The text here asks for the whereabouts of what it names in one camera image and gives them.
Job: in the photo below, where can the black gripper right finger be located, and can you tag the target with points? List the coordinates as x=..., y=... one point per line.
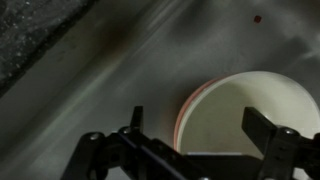
x=260, y=128

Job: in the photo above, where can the cream bowl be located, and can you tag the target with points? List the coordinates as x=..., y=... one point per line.
x=226, y=113

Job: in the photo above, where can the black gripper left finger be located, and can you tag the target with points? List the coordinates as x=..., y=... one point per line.
x=137, y=118

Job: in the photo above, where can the stainless steel sink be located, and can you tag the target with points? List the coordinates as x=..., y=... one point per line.
x=133, y=66

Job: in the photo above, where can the small dark red speck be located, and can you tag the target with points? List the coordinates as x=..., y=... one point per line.
x=257, y=19

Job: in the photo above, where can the orange bowl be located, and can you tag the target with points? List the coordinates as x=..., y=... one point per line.
x=183, y=108

